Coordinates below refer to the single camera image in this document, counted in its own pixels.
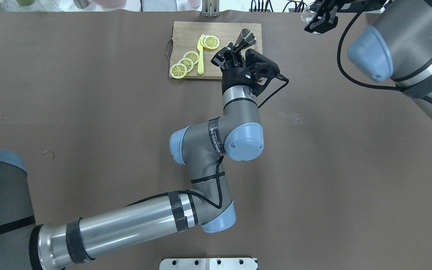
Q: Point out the pink bowl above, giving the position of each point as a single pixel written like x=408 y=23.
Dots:
x=110 y=4

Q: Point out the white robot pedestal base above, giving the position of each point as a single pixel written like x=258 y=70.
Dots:
x=244 y=263

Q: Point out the yellow plastic knife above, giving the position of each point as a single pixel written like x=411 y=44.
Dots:
x=200 y=49

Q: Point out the small clear glass cup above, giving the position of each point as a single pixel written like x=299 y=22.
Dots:
x=313 y=16

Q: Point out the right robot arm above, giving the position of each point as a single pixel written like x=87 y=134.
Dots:
x=396 y=46

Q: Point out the steel double jigger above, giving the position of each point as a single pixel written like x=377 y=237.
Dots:
x=245 y=39

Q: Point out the pink cup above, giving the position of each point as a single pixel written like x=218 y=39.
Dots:
x=194 y=4

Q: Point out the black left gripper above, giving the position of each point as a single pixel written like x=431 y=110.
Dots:
x=231 y=77

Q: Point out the aluminium frame post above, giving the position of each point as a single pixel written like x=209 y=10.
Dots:
x=211 y=8

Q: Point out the lemon slice upper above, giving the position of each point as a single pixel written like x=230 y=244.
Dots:
x=193 y=56

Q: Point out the lemon slice middle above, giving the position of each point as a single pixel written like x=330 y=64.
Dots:
x=188 y=63

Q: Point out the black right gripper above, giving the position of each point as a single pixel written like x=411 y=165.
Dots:
x=320 y=20

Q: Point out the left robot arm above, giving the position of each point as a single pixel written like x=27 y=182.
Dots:
x=92 y=124

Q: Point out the lemon slice on knife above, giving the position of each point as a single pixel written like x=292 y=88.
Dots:
x=210 y=42

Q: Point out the wooden cutting board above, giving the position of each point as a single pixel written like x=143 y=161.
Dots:
x=186 y=34

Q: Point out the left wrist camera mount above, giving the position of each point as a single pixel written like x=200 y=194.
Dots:
x=261 y=71

